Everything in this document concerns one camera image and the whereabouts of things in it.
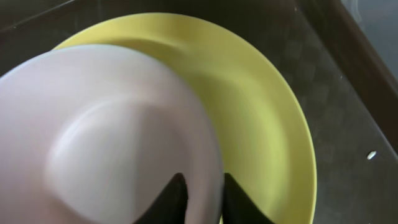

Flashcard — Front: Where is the dark brown serving tray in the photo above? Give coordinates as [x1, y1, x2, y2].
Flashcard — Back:
[1, 1, 397, 223]

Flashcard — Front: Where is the pink small plate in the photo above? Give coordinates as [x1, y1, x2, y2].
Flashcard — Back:
[1, 45, 224, 223]

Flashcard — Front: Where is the yellow plate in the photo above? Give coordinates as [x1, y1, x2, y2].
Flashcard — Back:
[61, 12, 317, 223]

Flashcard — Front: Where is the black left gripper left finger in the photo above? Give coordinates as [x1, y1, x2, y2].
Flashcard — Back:
[134, 173, 188, 224]

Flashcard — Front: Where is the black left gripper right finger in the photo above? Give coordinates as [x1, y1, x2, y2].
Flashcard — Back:
[222, 173, 274, 224]

